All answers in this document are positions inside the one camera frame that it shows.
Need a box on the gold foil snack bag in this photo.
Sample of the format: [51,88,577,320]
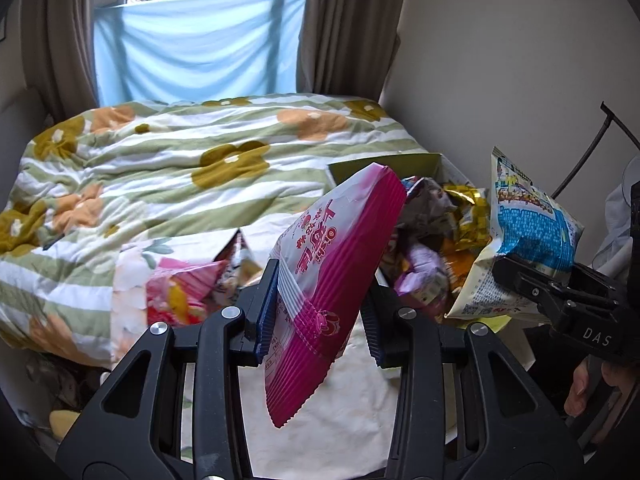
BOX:
[444,183,491,254]

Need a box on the pink white snack bag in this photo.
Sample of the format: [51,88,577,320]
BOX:
[265,162,406,428]

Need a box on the brown curtain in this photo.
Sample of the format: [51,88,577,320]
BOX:
[296,0,404,101]
[21,0,99,122]

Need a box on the purple snack bag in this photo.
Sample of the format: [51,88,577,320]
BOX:
[394,242,449,310]

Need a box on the red pink snack bag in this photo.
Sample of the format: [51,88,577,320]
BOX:
[145,258,227,327]

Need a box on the light blue window cloth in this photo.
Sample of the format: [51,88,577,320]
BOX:
[94,0,306,106]

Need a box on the floral striped quilt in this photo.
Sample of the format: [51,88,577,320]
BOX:
[1,94,420,367]

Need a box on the right brown curtain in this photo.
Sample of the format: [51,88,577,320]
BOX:
[296,0,404,101]

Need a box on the left brown curtain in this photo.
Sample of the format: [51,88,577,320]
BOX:
[21,0,99,122]

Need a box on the green cardboard box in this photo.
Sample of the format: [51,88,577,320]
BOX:
[326,152,536,371]

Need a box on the blue white snack bag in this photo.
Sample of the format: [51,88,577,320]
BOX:
[445,148,584,323]

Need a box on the floral tablecloth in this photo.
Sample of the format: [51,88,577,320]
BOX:
[111,230,400,479]

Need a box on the person right hand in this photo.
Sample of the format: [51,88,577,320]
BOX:
[563,357,640,418]

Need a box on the brown chocolate snack bag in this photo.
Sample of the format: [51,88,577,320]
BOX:
[212,230,262,309]

